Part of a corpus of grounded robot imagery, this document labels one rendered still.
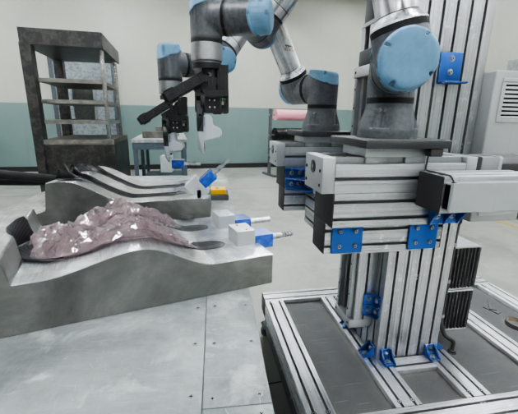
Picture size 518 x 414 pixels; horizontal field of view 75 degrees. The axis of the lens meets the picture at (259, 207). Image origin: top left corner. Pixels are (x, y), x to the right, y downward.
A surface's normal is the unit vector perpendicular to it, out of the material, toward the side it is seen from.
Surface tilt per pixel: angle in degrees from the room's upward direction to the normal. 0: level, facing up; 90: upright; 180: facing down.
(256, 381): 0
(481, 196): 90
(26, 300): 90
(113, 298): 90
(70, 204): 90
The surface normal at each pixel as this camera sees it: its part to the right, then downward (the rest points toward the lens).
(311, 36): 0.23, 0.26
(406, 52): -0.18, 0.37
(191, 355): 0.01, -0.97
